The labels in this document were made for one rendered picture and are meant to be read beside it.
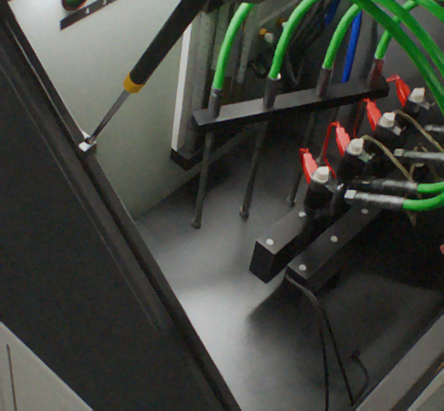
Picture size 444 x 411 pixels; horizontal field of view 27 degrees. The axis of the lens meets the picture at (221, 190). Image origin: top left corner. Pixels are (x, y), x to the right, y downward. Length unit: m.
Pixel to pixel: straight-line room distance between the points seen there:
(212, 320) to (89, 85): 0.45
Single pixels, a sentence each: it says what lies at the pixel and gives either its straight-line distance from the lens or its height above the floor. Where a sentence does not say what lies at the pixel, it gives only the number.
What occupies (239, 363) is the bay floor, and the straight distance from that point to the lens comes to 1.43.
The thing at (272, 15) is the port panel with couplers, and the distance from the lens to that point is 1.52.
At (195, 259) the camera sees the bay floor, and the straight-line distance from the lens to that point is 1.53.
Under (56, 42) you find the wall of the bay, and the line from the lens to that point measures 1.14.
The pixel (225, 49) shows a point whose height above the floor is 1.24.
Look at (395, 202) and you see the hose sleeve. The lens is 1.20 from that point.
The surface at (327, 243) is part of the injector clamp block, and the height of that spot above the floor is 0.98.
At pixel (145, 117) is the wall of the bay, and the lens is 1.39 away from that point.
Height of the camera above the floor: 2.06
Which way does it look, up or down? 49 degrees down
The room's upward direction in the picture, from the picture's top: 10 degrees clockwise
